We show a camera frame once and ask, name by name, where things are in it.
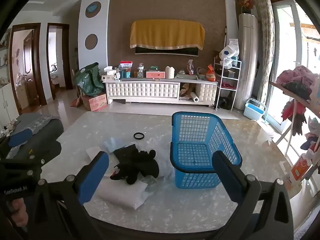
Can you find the black television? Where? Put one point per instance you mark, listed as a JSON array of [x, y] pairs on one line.
[[167, 51]]

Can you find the white paper roll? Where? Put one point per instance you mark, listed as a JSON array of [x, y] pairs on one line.
[[195, 97]]

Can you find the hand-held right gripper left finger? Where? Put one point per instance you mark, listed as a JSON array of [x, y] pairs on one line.
[[96, 170]]

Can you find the white tufted television cabinet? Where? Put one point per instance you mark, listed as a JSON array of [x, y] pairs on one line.
[[140, 90]]

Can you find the standing air conditioner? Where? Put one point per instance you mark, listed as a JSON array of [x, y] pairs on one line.
[[247, 62]]

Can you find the orange detergent bag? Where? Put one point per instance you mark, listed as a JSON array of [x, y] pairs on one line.
[[300, 166]]

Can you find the person's left hand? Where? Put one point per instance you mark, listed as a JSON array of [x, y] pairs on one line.
[[19, 211]]

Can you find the black cloth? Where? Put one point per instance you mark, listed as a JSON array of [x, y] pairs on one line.
[[136, 165]]

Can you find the pink flat box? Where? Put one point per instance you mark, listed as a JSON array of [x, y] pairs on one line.
[[155, 75]]

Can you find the white foam sheet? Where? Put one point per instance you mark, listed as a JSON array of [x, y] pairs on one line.
[[93, 152]]

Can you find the brown door frame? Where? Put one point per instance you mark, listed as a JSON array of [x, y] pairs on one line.
[[66, 55]]

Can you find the red and white box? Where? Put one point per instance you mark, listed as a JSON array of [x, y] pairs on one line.
[[125, 65]]

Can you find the pink cardboard box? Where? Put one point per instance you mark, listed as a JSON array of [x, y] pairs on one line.
[[96, 102]]

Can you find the blue plastic basket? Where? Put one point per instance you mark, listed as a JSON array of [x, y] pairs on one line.
[[197, 135]]

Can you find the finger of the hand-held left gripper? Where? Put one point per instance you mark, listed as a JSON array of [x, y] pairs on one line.
[[20, 138], [50, 150]]

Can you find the dried flower decoration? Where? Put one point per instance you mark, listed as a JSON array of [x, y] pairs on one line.
[[247, 3]]

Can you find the hanging red clothes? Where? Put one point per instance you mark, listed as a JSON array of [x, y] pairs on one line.
[[291, 112]]

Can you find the green plastic bag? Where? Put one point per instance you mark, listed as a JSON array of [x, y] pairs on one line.
[[87, 80]]

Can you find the white side cabinet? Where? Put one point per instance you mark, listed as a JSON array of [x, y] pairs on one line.
[[7, 105]]

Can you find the white plastic jug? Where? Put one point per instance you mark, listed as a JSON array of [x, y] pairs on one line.
[[170, 72]]

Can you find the grey patterned cushion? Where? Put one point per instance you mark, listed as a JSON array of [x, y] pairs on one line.
[[32, 121]]

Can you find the hanging mixed clothes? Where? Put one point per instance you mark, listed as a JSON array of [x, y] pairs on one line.
[[311, 133]]

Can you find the blue mop bucket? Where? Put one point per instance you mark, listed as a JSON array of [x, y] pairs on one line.
[[253, 110]]

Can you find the wooden clothes rack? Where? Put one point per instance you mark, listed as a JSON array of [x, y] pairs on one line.
[[287, 91]]

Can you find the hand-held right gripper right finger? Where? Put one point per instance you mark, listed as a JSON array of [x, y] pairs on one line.
[[218, 167]]

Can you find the round wall decoration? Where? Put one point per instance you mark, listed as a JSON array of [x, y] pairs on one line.
[[91, 41], [93, 9]]

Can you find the brown wooden door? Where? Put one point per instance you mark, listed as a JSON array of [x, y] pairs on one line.
[[28, 62]]

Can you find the orange snack bag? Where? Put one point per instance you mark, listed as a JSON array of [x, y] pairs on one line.
[[211, 73]]

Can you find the clear plastic sheet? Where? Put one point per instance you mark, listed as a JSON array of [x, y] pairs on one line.
[[156, 180]]

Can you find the pink clothes pile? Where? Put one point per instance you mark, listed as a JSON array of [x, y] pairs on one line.
[[297, 77]]

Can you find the patterned curtain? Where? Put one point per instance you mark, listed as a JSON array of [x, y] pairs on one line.
[[265, 42]]

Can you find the white quilted cloth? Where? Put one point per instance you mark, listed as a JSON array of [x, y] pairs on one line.
[[120, 195]]

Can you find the clear bubble wrap sheet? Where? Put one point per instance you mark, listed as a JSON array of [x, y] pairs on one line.
[[116, 143]]

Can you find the white plastic bags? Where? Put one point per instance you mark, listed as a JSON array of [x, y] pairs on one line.
[[228, 52]]

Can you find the yellow television cover cloth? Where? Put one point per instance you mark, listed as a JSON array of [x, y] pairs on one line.
[[165, 33]]

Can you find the white tissue box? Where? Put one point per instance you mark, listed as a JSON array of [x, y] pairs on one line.
[[108, 76]]

